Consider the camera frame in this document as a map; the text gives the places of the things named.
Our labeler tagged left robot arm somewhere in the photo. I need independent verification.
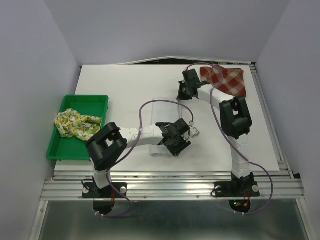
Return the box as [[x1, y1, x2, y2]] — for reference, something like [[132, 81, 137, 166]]
[[83, 118, 200, 198]]

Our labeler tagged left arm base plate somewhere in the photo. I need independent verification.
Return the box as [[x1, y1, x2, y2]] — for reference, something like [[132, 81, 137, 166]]
[[81, 181, 122, 199]]

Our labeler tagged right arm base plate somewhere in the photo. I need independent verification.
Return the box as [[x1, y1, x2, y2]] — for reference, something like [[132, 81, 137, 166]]
[[211, 181, 261, 198]]

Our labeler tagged red plaid skirt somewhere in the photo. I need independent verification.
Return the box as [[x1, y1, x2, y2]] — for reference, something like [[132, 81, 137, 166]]
[[200, 65, 247, 98]]

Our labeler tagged white skirt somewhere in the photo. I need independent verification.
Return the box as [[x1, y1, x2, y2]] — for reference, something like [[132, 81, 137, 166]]
[[150, 102, 183, 158]]

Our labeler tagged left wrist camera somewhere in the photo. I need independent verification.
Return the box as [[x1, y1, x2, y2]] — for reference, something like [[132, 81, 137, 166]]
[[184, 121, 200, 140]]

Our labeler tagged aluminium rail frame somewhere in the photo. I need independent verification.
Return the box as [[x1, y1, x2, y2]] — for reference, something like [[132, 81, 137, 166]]
[[30, 63, 318, 240]]

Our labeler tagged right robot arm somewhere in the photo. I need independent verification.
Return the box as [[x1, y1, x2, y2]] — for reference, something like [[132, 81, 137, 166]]
[[177, 69, 260, 198]]

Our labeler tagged green plastic tray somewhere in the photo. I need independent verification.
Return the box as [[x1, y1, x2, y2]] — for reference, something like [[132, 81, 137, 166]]
[[46, 95, 109, 161]]

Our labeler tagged yellow floral skirt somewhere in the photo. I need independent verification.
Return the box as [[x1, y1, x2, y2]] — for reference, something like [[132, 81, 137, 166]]
[[54, 108, 103, 142]]

